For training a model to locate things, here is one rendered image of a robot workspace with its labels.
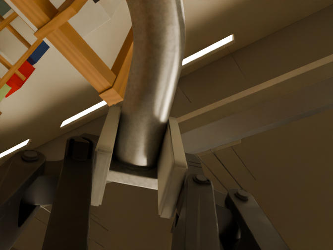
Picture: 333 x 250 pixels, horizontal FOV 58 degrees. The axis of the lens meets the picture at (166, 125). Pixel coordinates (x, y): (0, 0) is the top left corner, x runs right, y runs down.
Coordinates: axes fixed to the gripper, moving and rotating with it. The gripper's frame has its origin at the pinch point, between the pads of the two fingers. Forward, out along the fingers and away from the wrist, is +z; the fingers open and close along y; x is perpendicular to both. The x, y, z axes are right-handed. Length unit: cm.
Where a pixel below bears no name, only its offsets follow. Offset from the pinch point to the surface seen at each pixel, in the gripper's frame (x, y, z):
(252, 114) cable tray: -56, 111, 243
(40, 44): -102, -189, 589
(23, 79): -150, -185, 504
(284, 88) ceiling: -51, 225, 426
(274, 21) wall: 49, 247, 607
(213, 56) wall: -51, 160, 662
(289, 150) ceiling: -116, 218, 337
